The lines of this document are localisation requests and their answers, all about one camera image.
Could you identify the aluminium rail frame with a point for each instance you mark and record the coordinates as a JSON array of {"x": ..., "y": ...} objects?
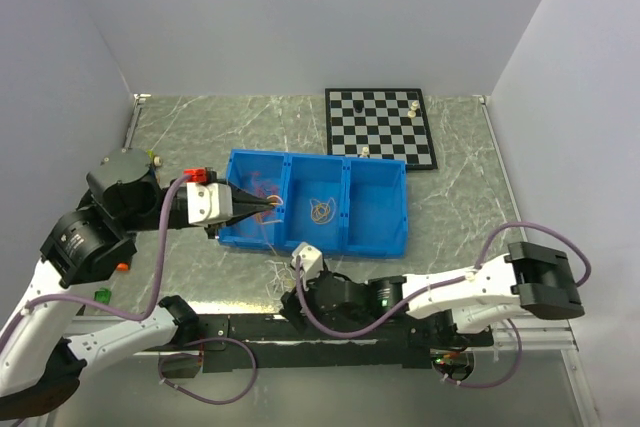
[{"x": 530, "y": 334}]

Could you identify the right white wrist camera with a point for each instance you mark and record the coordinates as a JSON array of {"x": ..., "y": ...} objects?
[{"x": 311, "y": 259}]

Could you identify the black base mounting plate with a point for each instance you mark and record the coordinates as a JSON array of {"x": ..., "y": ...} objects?
[{"x": 222, "y": 356}]

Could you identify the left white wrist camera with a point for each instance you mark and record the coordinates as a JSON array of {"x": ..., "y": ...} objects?
[{"x": 209, "y": 204}]

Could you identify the white chess piece far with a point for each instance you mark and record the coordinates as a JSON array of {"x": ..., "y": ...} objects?
[{"x": 413, "y": 109}]

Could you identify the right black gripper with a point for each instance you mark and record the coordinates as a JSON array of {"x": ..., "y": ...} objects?
[{"x": 291, "y": 309}]

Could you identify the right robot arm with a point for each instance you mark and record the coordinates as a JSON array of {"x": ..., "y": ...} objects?
[{"x": 528, "y": 278}]

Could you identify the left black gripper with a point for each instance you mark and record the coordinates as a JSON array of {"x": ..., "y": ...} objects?
[{"x": 244, "y": 204}]

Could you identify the black and white chessboard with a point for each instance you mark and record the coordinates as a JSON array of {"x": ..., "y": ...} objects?
[{"x": 383, "y": 126}]

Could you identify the green translucent plastic piece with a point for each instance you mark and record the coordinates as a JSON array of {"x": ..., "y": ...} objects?
[{"x": 103, "y": 296}]

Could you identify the black chess pawn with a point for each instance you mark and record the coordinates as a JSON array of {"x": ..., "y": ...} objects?
[{"x": 358, "y": 107}]

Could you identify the blue three-compartment plastic bin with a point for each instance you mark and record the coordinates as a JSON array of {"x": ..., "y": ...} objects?
[{"x": 347, "y": 206}]

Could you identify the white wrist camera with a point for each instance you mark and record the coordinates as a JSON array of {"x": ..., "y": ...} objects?
[
  {"x": 311, "y": 259},
  {"x": 209, "y": 204}
]

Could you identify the colourful toy block car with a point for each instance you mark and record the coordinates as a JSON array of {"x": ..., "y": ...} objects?
[{"x": 155, "y": 160}]

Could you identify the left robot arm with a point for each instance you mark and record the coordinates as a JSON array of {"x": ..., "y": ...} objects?
[{"x": 41, "y": 365}]

